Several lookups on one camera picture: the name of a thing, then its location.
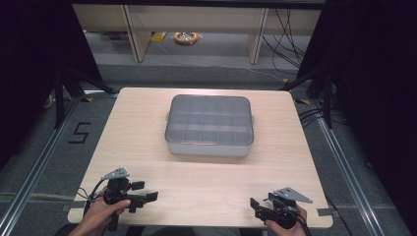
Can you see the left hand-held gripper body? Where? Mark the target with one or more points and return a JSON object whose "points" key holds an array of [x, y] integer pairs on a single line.
{"points": [[115, 191]]}

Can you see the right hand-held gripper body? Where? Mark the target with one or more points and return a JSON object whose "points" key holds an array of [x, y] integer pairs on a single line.
{"points": [[282, 209]]}

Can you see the grey compartment storage box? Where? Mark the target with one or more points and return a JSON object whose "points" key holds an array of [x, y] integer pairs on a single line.
{"points": [[209, 150]]}

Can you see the transparent grey box lid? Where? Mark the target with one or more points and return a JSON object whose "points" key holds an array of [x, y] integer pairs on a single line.
{"points": [[209, 119]]}

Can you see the person's right hand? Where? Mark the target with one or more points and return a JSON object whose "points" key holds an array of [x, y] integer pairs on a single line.
{"points": [[291, 229]]}

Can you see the person's left hand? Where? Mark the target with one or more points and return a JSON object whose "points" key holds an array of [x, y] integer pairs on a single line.
{"points": [[100, 213]]}

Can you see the grey tape strip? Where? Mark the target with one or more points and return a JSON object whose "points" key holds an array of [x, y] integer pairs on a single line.
{"points": [[325, 212], [73, 205]]}

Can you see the yellow black floor tape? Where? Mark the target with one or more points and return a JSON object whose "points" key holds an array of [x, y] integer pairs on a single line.
{"points": [[87, 99], [303, 101]]}

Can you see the black tripod stand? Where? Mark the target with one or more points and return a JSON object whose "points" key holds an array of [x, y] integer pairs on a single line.
{"points": [[62, 95], [324, 95]]}

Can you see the yellow packet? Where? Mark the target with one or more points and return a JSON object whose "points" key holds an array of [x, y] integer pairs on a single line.
{"points": [[158, 37]]}

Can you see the black curtain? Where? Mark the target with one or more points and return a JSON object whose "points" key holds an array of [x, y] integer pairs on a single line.
{"points": [[32, 65], [377, 82]]}

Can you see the beige wooden shelf unit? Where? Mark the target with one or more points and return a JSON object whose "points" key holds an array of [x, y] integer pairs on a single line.
{"points": [[196, 19]]}

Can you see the aluminium floor rail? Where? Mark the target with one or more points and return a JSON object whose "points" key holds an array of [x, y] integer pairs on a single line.
{"points": [[36, 170], [347, 177]]}

